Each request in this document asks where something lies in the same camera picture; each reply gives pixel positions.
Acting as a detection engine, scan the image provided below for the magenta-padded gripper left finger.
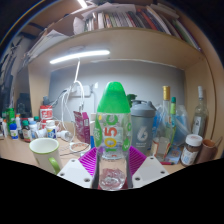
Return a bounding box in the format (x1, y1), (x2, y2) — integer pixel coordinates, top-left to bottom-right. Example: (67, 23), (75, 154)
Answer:
(56, 145), (101, 189)

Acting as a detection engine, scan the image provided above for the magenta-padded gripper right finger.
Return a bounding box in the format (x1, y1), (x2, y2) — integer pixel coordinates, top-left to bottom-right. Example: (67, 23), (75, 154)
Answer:
(126, 145), (170, 189)

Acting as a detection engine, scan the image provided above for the clear green-topped drink bottle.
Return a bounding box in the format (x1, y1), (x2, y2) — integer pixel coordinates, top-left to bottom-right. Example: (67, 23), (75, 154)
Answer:
(93, 81), (133, 191)

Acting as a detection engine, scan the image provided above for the grey shaker bottle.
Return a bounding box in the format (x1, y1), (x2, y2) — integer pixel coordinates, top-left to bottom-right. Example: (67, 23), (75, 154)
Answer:
(129, 99), (158, 156)

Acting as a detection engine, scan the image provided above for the magenta carton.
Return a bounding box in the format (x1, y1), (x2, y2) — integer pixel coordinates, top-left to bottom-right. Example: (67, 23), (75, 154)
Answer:
(73, 110), (92, 145)

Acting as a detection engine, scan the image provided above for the small white pill bottle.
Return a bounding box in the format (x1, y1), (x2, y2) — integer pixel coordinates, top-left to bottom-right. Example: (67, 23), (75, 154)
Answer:
(45, 119), (58, 140)

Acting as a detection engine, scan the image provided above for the brown jar with white lid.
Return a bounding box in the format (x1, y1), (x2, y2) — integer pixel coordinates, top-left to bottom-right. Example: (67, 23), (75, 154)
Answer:
(180, 133), (204, 167)

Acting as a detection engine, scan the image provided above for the blue plastic bag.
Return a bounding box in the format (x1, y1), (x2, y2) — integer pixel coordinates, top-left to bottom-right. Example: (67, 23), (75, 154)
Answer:
(153, 104), (194, 149)

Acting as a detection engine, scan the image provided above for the red and white can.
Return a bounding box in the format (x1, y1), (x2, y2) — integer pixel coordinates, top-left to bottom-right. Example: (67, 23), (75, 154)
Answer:
(39, 104), (54, 129)

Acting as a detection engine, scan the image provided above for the slim green glass bottle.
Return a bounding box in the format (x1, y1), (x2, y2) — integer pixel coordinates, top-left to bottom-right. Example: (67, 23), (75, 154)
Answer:
(169, 96), (178, 134)

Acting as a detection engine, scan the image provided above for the brown mug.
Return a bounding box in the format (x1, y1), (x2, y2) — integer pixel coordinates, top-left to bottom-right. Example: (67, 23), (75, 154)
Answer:
(197, 136), (223, 164)

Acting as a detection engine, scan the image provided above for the dark green tumbler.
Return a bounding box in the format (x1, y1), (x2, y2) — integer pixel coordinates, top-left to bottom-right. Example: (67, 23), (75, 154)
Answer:
(126, 93), (138, 108)

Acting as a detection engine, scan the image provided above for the clear glass bottle white cap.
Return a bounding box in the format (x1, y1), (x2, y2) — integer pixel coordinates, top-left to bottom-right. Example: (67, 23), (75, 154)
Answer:
(191, 85), (209, 138)

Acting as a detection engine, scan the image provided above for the small white bottle blue cap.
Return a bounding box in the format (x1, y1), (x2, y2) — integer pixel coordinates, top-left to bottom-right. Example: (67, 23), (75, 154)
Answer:
(9, 123), (19, 140)

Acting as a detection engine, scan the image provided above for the green plastic container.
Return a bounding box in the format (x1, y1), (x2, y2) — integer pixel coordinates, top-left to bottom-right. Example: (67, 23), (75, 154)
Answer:
(5, 107), (16, 132)

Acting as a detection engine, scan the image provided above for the under-shelf light strip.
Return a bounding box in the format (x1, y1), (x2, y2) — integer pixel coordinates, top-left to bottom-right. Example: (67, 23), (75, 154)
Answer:
(49, 49), (111, 65)

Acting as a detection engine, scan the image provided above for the wooden shelf unit with books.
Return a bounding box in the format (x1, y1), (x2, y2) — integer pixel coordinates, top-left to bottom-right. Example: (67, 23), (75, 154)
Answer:
(19, 0), (214, 73)

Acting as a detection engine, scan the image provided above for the white mug with green handle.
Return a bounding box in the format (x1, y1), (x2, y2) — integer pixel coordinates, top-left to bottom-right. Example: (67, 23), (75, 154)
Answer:
(29, 137), (63, 175)

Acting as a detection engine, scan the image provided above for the white cable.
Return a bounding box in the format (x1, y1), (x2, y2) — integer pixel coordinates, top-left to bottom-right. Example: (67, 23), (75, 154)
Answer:
(60, 59), (92, 155)

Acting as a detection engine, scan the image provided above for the white wall socket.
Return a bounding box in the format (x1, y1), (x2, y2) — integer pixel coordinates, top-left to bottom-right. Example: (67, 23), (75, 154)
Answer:
(68, 85), (93, 98)

